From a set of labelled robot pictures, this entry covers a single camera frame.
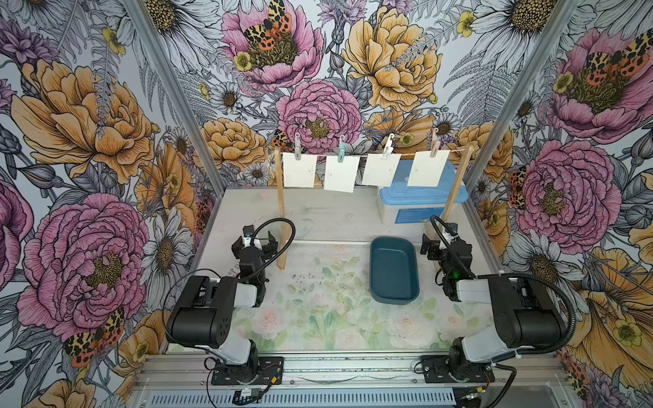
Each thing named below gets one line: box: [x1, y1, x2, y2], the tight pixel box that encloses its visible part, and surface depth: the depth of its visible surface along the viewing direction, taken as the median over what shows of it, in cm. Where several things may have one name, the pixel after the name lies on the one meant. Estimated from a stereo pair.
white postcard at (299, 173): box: [282, 152, 318, 188], surface depth 75 cm
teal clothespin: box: [337, 135, 346, 164], surface depth 70 cm
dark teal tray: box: [369, 236, 420, 306], surface depth 96 cm
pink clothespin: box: [430, 127, 441, 159], surface depth 70 cm
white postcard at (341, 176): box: [323, 155, 360, 193], surface depth 77 cm
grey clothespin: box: [294, 131, 302, 161], surface depth 69 cm
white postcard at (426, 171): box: [407, 149, 451, 187], surface depth 76 cm
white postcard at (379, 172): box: [362, 153, 403, 187], surface depth 77 cm
